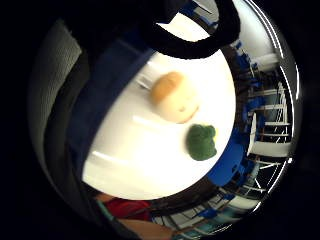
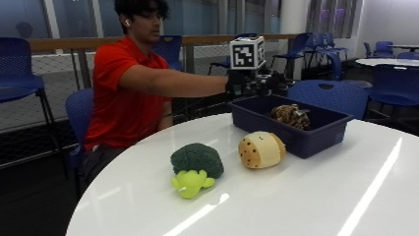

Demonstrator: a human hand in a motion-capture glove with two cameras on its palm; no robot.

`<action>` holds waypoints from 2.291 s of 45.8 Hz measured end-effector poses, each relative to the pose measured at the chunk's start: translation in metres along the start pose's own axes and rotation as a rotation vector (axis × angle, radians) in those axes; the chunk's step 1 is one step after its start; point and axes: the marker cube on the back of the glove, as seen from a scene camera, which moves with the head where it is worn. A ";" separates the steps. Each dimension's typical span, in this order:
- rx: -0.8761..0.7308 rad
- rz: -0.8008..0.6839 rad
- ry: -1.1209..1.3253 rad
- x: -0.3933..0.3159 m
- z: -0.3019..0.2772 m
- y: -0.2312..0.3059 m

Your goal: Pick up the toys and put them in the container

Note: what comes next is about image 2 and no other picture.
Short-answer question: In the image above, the brown striped plush toy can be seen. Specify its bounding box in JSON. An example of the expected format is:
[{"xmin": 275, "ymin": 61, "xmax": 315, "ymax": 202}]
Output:
[{"xmin": 270, "ymin": 103, "xmax": 311, "ymax": 130}]

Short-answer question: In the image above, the white marker cube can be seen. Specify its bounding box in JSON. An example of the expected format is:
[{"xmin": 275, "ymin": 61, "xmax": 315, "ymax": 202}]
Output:
[{"xmin": 228, "ymin": 35, "xmax": 267, "ymax": 71}]

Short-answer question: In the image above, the blue chair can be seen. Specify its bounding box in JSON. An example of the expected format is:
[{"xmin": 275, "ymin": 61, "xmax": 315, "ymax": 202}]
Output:
[
  {"xmin": 150, "ymin": 34, "xmax": 184, "ymax": 72},
  {"xmin": 63, "ymin": 87, "xmax": 97, "ymax": 198},
  {"xmin": 365, "ymin": 64, "xmax": 419, "ymax": 122},
  {"xmin": 307, "ymin": 31, "xmax": 351, "ymax": 67},
  {"xmin": 0, "ymin": 36, "xmax": 62, "ymax": 155},
  {"xmin": 287, "ymin": 80, "xmax": 371, "ymax": 121},
  {"xmin": 270, "ymin": 31, "xmax": 313, "ymax": 80},
  {"xmin": 363, "ymin": 40, "xmax": 395, "ymax": 59}
]

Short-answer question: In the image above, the dark blue plastic bin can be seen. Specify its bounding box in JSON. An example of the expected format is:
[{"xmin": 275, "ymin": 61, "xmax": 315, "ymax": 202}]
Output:
[{"xmin": 227, "ymin": 93, "xmax": 355, "ymax": 159}]

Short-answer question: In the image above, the tan round plush toy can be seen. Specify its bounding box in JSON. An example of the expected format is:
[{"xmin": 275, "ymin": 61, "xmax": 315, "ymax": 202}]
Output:
[{"xmin": 236, "ymin": 131, "xmax": 288, "ymax": 170}]

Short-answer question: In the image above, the white round table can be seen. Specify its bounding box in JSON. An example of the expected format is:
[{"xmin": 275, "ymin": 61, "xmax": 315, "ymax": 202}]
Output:
[{"xmin": 355, "ymin": 57, "xmax": 419, "ymax": 69}]

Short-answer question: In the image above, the green broccoli plush toy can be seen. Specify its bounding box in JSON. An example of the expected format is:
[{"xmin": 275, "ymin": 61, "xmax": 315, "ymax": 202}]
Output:
[{"xmin": 168, "ymin": 143, "xmax": 224, "ymax": 200}]

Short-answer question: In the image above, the the person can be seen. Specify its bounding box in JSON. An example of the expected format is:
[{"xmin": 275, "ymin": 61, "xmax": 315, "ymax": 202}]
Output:
[{"xmin": 79, "ymin": 0, "xmax": 230, "ymax": 185}]

